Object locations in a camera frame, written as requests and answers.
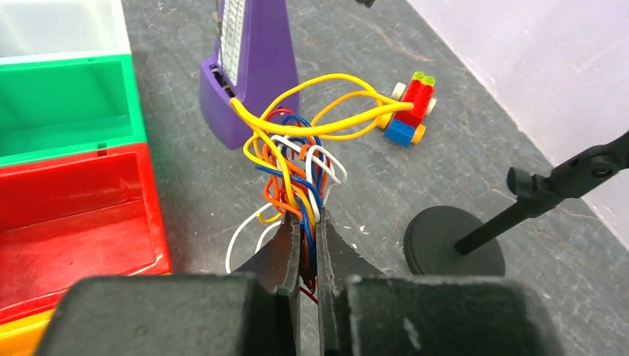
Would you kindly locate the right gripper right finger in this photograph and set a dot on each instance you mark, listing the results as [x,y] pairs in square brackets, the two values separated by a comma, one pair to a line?
[336,261]

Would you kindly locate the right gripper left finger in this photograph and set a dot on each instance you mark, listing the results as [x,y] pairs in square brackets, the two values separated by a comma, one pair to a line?
[272,324]

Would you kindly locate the black microphone stand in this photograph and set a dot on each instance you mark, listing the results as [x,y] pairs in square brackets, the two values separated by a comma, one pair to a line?
[445,240]

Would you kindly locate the colourful toy brick car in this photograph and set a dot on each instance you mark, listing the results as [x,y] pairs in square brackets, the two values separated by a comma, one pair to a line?
[406,127]

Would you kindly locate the red bin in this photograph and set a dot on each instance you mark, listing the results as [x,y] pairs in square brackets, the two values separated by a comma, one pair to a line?
[65,219]

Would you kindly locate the purple metronome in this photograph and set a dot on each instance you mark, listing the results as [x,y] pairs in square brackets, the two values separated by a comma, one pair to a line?
[253,61]

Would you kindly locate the yellow bin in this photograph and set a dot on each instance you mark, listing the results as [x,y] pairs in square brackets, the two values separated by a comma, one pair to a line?
[22,336]

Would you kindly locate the green bin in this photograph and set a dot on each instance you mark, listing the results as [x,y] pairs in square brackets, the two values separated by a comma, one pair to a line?
[72,106]

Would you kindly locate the white bin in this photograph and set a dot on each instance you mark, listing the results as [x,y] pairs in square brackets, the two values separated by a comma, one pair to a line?
[42,31]

